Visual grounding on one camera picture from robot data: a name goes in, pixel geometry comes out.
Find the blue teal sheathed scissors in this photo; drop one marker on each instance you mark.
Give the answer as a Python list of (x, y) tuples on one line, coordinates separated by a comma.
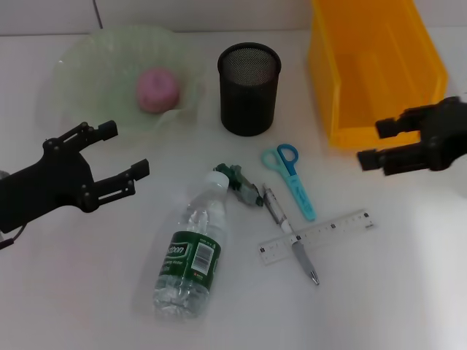
[(299, 193)]

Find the transparent plastic ruler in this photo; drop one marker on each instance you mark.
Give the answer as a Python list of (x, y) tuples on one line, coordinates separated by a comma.
[(277, 251)]

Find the yellow plastic bin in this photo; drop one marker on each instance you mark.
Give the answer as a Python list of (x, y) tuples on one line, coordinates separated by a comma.
[(365, 73)]

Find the clear grey ballpoint pen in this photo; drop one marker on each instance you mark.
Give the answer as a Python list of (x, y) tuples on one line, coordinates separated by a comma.
[(277, 211)]

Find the black mesh pen holder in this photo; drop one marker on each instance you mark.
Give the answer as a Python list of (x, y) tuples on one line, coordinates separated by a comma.
[(248, 105)]

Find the small green toy figure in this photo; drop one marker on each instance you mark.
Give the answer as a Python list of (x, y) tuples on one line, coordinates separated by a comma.
[(241, 186)]

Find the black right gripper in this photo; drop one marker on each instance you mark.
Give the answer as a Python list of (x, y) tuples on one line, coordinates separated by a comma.
[(448, 135)]

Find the clear green-label water bottle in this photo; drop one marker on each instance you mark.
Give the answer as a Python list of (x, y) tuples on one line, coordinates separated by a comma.
[(197, 226)]

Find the pink peach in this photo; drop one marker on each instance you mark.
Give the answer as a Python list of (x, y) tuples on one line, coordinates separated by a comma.
[(157, 91)]

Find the translucent green fruit plate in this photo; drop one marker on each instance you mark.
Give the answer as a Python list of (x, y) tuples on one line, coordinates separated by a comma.
[(91, 73)]

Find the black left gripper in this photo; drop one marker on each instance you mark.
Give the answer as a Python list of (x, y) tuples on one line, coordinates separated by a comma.
[(44, 189)]

